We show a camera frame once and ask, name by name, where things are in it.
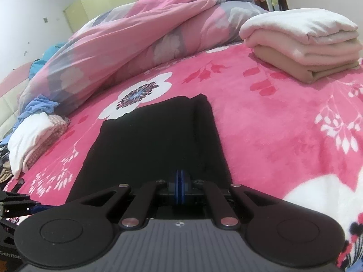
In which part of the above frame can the turquoise plush toy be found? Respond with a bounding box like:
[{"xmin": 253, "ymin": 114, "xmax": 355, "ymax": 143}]
[{"xmin": 28, "ymin": 42, "xmax": 69, "ymax": 80}]

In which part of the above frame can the white crumpled garment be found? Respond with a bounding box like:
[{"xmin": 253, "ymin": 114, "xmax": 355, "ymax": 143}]
[{"xmin": 7, "ymin": 112, "xmax": 56, "ymax": 179}]

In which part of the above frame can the stack of folded clothes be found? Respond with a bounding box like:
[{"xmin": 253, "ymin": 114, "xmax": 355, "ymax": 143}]
[{"xmin": 239, "ymin": 8, "xmax": 359, "ymax": 46}]

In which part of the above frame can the dark patterned garment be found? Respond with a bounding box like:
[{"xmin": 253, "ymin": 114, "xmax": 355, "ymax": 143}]
[{"xmin": 0, "ymin": 136, "xmax": 15, "ymax": 185}]

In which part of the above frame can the beige folded garment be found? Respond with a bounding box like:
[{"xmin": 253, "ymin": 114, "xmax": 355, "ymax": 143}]
[{"xmin": 254, "ymin": 45, "xmax": 362, "ymax": 85}]

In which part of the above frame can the pink floral quilt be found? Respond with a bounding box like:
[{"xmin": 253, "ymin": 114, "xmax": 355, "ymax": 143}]
[{"xmin": 18, "ymin": 0, "xmax": 270, "ymax": 114}]

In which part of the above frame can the pink flower-print blanket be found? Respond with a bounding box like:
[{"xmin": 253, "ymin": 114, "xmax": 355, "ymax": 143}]
[{"xmin": 3, "ymin": 44, "xmax": 363, "ymax": 272}]

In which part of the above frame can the black t-shirt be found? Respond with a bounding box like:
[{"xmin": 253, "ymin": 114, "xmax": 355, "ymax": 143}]
[{"xmin": 68, "ymin": 93, "xmax": 231, "ymax": 213}]

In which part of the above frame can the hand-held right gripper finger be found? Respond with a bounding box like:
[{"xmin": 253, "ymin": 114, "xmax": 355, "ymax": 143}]
[
  {"xmin": 181, "ymin": 170, "xmax": 275, "ymax": 230},
  {"xmin": 81, "ymin": 170, "xmax": 182, "ymax": 230}
]

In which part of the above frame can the cream padded headboard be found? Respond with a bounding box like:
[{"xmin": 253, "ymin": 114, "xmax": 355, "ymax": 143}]
[{"xmin": 0, "ymin": 61, "xmax": 36, "ymax": 141}]

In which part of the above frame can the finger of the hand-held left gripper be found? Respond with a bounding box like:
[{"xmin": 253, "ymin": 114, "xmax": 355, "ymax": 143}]
[{"xmin": 0, "ymin": 191, "xmax": 50, "ymax": 219}]

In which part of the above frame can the light blue garment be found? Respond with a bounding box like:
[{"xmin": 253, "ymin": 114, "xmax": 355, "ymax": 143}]
[{"xmin": 17, "ymin": 96, "xmax": 61, "ymax": 125}]

